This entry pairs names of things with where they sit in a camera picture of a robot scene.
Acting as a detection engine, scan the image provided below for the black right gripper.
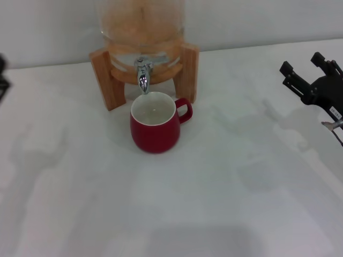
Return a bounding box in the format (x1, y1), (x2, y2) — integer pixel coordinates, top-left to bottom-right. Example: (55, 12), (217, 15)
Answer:
(279, 52), (343, 121)

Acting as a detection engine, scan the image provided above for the chrome faucet tap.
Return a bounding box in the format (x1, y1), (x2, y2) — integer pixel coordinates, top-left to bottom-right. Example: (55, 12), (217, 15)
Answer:
(133, 55), (167, 95)

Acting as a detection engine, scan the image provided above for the red ceramic cup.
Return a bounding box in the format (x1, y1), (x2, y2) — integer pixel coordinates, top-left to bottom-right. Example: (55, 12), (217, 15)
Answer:
(130, 91), (193, 154)

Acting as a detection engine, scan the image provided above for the glass drink dispenser jar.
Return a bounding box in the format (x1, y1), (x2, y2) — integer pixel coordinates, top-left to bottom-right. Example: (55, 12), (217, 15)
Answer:
(98, 0), (187, 86)

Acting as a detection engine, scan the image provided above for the wooden dispenser stand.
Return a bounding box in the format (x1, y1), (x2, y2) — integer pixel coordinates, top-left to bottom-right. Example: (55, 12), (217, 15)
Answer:
(89, 42), (200, 112)

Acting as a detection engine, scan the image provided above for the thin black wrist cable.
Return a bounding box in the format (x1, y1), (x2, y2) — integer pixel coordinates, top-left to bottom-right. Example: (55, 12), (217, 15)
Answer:
(321, 119), (343, 148)

